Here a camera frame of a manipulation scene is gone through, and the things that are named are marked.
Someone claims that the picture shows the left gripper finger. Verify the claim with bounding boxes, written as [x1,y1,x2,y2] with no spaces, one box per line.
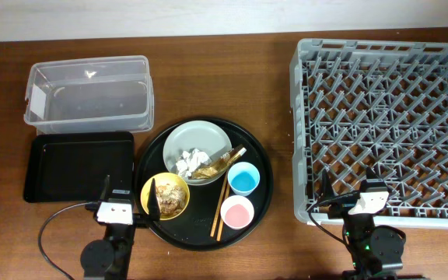
[99,175,110,201]
[147,179,161,221]

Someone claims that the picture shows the brown food scraps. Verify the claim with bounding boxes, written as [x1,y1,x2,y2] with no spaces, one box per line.
[156,184,187,217]

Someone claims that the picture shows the yellow bowl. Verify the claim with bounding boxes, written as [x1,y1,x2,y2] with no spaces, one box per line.
[140,173,190,221]

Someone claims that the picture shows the white tissue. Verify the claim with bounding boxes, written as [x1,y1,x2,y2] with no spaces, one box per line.
[176,148,211,178]

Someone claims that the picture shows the gold foil wrapper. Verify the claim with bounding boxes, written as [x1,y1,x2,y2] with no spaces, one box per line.
[191,145,247,180]

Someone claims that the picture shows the wooden chopstick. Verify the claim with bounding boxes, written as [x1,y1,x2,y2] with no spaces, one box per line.
[210,170,229,237]
[216,182,230,242]

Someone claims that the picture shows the pink plastic cup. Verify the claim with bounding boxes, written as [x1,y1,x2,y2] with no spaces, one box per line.
[224,195,254,229]

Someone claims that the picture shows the blue plastic cup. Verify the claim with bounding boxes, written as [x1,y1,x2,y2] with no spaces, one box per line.
[227,162,261,196]

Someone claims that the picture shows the grey round plate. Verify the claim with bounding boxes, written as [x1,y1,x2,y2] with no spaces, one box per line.
[163,121,232,173]

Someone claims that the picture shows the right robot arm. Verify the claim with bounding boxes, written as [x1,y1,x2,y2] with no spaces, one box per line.
[317,167,406,280]

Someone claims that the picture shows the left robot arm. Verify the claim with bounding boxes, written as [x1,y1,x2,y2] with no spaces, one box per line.
[80,177,161,279]

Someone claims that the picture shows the grey dishwasher rack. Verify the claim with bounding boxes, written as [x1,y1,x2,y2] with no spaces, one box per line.
[289,39,448,229]

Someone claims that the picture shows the clear plastic waste bin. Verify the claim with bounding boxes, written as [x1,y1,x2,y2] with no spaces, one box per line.
[23,55,155,134]

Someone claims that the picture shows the black rectangular tray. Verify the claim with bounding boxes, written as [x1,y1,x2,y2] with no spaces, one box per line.
[23,131,135,203]

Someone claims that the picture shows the round black serving tray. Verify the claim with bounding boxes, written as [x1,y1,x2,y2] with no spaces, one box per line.
[135,117,274,251]

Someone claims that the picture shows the right black cable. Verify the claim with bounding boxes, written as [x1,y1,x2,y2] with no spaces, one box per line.
[305,192,361,250]

